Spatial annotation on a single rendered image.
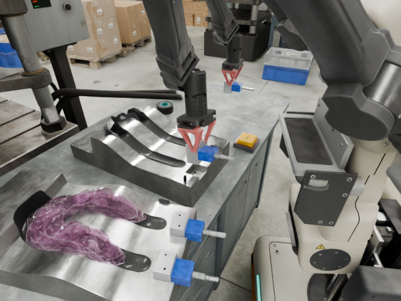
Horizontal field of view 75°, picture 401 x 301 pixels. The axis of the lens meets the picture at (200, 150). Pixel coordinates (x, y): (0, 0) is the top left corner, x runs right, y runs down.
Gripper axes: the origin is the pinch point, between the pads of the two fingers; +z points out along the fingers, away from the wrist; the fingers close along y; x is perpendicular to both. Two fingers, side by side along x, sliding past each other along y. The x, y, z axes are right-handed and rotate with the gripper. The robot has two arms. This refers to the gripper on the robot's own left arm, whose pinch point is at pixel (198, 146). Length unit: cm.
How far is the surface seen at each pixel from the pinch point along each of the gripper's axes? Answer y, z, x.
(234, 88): -51, -5, -11
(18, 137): 6, 8, -84
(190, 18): -589, -55, -359
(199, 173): -2.6, 10.6, -2.0
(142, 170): 6.2, 8.3, -16.1
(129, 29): -331, -35, -331
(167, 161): -0.8, 7.7, -11.9
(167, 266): 27.0, 14.3, 7.4
